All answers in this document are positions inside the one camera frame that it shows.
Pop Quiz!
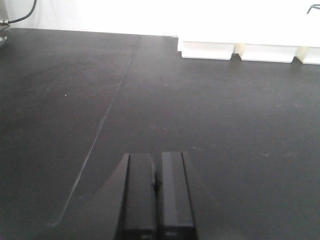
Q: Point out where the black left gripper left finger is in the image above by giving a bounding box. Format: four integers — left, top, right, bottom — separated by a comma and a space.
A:
114, 152, 157, 240

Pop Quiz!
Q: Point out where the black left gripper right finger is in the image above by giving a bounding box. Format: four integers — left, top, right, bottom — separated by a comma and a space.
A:
156, 151, 197, 240

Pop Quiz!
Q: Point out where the white left storage bin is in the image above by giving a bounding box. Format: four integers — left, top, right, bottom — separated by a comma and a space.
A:
177, 38, 236, 61

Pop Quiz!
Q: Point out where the white storage bin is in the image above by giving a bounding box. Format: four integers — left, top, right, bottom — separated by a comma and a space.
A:
234, 43, 309, 63
177, 38, 236, 61
295, 46, 320, 65

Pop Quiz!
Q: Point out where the white middle storage bin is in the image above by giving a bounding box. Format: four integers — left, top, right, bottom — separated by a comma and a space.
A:
234, 43, 309, 63

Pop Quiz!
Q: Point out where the white right storage bin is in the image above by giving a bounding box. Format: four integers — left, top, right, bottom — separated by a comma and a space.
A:
295, 46, 320, 65

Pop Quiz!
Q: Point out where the metal equipment stand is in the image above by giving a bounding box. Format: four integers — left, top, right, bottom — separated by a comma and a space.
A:
0, 0, 11, 46

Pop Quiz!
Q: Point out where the black metal tripod stand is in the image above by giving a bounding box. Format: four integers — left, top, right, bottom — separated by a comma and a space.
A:
306, 4, 320, 14

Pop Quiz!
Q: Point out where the black cable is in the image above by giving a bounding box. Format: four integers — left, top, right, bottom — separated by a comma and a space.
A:
6, 0, 38, 24

